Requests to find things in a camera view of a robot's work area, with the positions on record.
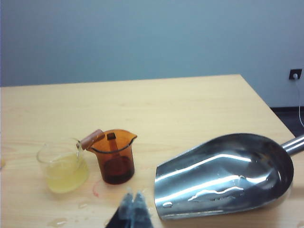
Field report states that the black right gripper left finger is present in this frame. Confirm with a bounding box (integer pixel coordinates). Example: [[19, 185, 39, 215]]
[[104, 191, 134, 228]]

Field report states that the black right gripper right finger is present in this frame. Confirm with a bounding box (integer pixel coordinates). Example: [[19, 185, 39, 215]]
[[133, 189, 154, 228]]

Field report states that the clear measuring cup brown handle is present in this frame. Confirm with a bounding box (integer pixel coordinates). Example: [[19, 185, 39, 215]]
[[36, 129, 105, 193]]

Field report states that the amber glass measuring cup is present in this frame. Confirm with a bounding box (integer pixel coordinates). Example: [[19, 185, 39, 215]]
[[86, 129, 138, 185]]

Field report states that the stainless steel scoop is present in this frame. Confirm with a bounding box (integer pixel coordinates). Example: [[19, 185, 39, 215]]
[[154, 133, 304, 221]]

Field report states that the black wall socket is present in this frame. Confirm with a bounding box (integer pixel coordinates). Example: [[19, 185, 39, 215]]
[[289, 68, 303, 81]]

